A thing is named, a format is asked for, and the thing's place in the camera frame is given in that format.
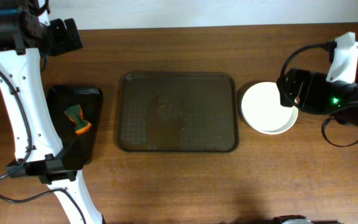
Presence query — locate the cream white plate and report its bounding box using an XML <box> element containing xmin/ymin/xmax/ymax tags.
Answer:
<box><xmin>240</xmin><ymin>82</ymin><xmax>298</xmax><ymax>135</ymax></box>

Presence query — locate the orange green scrub sponge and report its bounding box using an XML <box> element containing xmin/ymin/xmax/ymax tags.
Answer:
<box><xmin>64</xmin><ymin>105</ymin><xmax>92</xmax><ymax>135</ymax></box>

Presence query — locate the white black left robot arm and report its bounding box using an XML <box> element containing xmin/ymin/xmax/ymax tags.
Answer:
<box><xmin>0</xmin><ymin>0</ymin><xmax>104</xmax><ymax>223</ymax></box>

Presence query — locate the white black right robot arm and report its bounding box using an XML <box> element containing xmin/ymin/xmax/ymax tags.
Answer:
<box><xmin>276</xmin><ymin>32</ymin><xmax>358</xmax><ymax>144</ymax></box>

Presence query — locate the small black tray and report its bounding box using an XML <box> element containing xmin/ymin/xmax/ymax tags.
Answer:
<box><xmin>47</xmin><ymin>85</ymin><xmax>103</xmax><ymax>164</ymax></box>

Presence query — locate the brown plastic serving tray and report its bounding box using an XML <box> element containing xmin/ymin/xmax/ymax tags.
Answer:
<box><xmin>117</xmin><ymin>72</ymin><xmax>239</xmax><ymax>153</ymax></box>

